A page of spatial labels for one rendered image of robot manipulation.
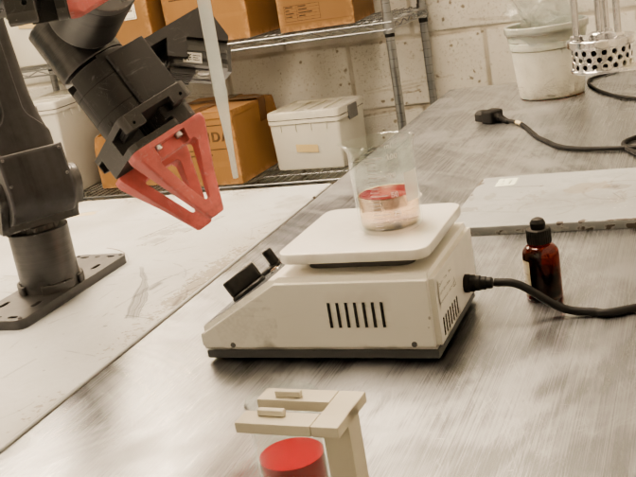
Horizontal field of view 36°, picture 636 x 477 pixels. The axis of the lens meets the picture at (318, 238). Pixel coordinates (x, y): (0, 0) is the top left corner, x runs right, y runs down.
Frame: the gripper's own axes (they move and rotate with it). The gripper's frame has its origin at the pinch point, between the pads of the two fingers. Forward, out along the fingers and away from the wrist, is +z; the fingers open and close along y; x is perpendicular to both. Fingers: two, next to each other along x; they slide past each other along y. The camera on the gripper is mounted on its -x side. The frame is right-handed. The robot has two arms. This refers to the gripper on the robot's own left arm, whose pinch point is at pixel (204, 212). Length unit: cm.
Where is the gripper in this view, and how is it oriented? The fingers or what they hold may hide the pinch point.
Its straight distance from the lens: 80.0
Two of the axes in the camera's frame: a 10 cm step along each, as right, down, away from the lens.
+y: -3.7, 2.5, 8.9
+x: -7.0, 5.5, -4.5
